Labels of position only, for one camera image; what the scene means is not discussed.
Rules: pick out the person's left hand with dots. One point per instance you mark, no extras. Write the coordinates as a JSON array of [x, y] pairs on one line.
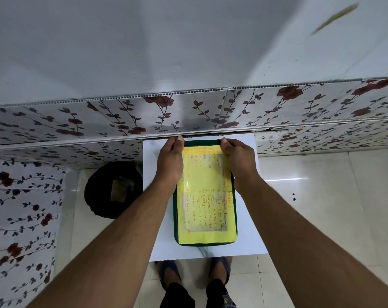
[[170, 163]]

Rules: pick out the person's right hand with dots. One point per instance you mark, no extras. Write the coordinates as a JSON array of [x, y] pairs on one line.
[[243, 166]]

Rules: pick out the green plastic tray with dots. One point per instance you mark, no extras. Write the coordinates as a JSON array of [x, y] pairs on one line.
[[207, 205]]

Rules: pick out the person's right forearm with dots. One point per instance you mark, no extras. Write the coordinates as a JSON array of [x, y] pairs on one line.
[[309, 253]]

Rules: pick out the person's left forearm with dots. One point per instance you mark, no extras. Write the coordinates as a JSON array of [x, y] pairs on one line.
[[110, 253]]

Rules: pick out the person's right sandal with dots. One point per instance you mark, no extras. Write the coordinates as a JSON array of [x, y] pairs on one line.
[[224, 264]]

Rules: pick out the person's sandal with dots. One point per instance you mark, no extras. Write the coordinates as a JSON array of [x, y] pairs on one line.
[[168, 267], [224, 264]]

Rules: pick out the person's left sandal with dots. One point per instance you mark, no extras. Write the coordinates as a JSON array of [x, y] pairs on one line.
[[168, 267]]

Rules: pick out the person's right foot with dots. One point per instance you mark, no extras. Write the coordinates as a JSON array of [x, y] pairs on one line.
[[218, 273]]

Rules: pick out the person's foot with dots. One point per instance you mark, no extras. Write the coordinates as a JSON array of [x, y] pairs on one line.
[[218, 273], [170, 279]]

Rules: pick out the person's left foot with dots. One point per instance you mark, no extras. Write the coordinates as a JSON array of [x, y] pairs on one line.
[[170, 279]]

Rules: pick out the person's black printed trousers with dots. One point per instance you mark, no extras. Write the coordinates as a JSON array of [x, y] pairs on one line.
[[178, 298]]

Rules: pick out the black round basket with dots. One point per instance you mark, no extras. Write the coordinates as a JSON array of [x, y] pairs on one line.
[[97, 195]]

